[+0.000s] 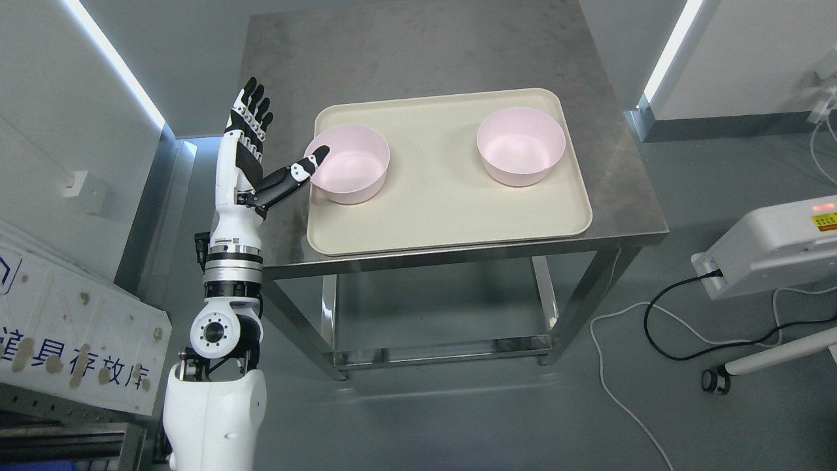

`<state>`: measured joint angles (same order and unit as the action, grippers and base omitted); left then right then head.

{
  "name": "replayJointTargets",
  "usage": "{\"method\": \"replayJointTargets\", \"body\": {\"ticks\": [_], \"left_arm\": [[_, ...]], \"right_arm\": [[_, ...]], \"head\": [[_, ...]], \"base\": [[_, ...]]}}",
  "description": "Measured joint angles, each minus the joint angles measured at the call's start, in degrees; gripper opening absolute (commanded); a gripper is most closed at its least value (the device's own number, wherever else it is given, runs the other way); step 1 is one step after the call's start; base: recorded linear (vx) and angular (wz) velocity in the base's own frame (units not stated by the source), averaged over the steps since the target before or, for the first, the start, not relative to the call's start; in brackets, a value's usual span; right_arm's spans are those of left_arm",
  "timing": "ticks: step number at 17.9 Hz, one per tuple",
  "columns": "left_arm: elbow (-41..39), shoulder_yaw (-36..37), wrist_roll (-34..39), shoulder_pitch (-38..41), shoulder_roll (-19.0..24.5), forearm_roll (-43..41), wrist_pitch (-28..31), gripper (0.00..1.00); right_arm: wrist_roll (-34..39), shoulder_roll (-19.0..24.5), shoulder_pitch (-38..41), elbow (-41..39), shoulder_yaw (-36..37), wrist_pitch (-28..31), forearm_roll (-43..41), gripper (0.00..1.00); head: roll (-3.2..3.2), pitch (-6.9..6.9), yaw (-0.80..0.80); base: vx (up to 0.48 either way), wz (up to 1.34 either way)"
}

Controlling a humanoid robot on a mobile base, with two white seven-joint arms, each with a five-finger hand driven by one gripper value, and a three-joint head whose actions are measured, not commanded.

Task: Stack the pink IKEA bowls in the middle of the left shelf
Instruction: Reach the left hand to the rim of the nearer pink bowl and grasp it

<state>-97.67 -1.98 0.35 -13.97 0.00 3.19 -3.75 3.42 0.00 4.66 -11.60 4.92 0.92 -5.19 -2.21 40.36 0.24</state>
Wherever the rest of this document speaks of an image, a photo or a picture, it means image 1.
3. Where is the white device box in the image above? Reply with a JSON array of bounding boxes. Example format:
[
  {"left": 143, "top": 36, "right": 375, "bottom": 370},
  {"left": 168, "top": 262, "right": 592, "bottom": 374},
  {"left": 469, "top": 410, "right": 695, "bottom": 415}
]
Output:
[{"left": 691, "top": 196, "right": 836, "bottom": 299}]

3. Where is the white stand leg with caster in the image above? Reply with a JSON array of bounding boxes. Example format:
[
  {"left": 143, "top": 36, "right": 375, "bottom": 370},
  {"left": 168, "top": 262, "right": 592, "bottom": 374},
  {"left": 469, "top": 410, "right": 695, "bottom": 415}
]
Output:
[{"left": 700, "top": 327, "right": 836, "bottom": 394}]

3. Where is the white wall plug adapter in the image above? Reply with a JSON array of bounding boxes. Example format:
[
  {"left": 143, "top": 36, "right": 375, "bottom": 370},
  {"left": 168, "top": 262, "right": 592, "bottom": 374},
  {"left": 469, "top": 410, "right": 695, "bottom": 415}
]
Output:
[{"left": 806, "top": 73, "right": 836, "bottom": 124}]

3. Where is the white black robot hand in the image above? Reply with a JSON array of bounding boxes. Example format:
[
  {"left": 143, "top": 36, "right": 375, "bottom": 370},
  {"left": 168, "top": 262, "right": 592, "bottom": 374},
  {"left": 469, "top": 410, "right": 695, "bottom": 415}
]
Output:
[{"left": 211, "top": 77, "right": 331, "bottom": 249}]

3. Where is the pink bowl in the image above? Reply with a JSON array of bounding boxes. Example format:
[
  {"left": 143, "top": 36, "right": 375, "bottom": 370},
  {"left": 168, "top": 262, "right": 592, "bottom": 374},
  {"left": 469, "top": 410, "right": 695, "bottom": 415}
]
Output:
[
  {"left": 476, "top": 107, "right": 569, "bottom": 188},
  {"left": 305, "top": 124, "right": 390, "bottom": 205}
]

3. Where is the cream plastic tray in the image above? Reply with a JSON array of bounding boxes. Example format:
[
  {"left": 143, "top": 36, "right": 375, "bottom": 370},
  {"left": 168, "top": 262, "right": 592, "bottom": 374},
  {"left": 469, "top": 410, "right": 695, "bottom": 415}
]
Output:
[{"left": 306, "top": 88, "right": 594, "bottom": 256}]

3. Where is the white wall socket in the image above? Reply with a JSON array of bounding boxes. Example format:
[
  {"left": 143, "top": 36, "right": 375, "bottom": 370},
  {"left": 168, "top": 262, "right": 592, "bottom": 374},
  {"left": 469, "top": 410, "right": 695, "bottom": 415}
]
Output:
[{"left": 61, "top": 171, "right": 109, "bottom": 215}]

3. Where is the white sign board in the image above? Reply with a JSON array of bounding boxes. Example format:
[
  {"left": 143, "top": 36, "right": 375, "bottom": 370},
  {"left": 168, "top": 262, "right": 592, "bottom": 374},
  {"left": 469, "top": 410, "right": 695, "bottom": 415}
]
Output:
[{"left": 1, "top": 222, "right": 171, "bottom": 415}]

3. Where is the stainless steel table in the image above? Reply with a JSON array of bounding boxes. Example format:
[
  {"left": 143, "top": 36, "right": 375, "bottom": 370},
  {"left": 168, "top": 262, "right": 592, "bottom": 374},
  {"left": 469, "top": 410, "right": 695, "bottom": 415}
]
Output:
[{"left": 239, "top": 1, "right": 668, "bottom": 381}]

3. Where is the white cable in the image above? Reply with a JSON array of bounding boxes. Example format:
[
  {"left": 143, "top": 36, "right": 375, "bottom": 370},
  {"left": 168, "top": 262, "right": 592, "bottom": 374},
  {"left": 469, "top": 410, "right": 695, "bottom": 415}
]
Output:
[{"left": 589, "top": 286, "right": 837, "bottom": 471}]

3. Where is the black power cable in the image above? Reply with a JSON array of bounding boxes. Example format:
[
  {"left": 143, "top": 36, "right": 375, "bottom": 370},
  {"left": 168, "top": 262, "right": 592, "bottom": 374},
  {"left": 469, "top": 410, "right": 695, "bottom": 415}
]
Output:
[{"left": 643, "top": 273, "right": 837, "bottom": 362}]

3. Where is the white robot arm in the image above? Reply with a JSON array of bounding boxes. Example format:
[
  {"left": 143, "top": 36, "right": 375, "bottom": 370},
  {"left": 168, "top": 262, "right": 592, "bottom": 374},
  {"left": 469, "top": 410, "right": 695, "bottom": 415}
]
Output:
[{"left": 163, "top": 228, "right": 267, "bottom": 470}]

